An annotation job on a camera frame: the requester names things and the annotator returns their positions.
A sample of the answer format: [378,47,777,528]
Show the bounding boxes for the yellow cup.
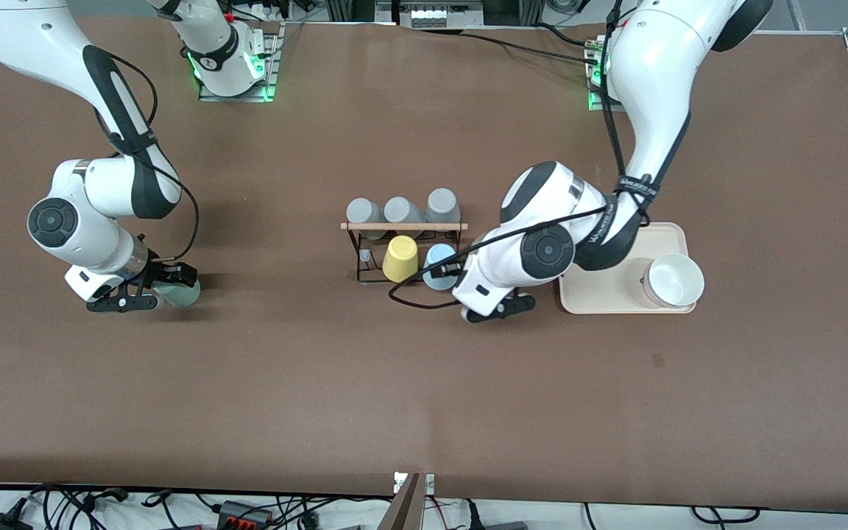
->
[383,235,420,283]

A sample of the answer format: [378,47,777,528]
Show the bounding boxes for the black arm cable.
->
[110,54,201,267]
[389,0,651,310]

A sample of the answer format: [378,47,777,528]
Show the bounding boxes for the light blue cup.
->
[423,244,459,291]

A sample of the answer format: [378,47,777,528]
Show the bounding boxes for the white bowl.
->
[641,252,706,308]

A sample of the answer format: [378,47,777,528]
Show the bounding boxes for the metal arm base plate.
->
[587,37,627,113]
[198,22,281,102]

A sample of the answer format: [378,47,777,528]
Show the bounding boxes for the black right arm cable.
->
[110,54,201,267]

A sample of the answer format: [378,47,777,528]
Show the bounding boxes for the beige tray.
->
[560,222,697,316]

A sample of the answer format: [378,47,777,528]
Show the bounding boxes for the black orange connector block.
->
[207,501,275,529]

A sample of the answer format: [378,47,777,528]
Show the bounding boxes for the grey cup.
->
[346,198,382,240]
[384,196,425,240]
[426,188,462,224]

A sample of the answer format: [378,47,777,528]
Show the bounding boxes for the black wire cup rack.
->
[341,221,469,285]

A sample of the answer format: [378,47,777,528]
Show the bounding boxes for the black table cable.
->
[534,22,601,49]
[424,28,596,64]

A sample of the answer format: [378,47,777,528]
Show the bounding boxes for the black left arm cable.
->
[389,0,651,310]

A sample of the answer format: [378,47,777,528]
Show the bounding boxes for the grey electrical box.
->
[398,0,485,30]

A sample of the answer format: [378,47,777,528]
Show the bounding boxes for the mint green cup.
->
[152,282,202,309]

